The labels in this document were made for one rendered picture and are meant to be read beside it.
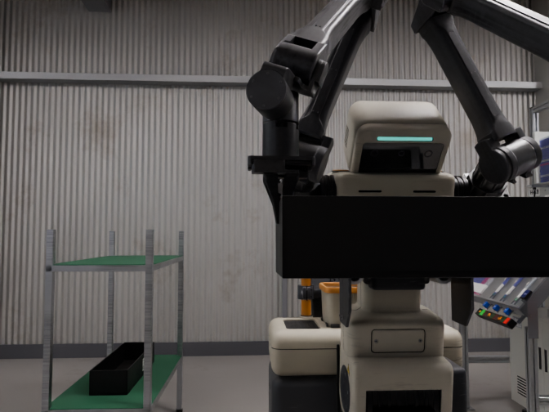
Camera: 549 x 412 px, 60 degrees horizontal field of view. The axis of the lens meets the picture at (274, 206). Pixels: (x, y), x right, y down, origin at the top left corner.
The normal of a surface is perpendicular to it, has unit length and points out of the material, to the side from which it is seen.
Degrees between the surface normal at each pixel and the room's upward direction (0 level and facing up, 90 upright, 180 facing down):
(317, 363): 90
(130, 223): 90
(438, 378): 98
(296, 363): 90
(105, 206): 90
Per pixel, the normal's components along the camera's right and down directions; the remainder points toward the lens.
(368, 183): 0.05, 0.08
